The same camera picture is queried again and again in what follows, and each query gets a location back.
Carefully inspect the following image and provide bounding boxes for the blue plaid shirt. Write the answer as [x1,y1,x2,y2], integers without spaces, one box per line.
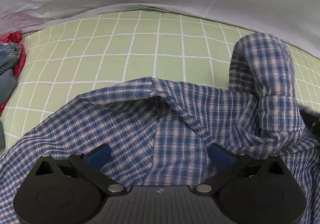
[1,32,319,223]

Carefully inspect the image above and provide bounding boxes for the green grid mat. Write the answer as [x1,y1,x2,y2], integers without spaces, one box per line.
[1,11,251,148]

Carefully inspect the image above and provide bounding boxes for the blue denim garment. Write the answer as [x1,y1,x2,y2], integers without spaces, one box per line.
[0,42,22,149]

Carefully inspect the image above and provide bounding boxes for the red garment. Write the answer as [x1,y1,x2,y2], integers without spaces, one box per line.
[1,31,27,113]

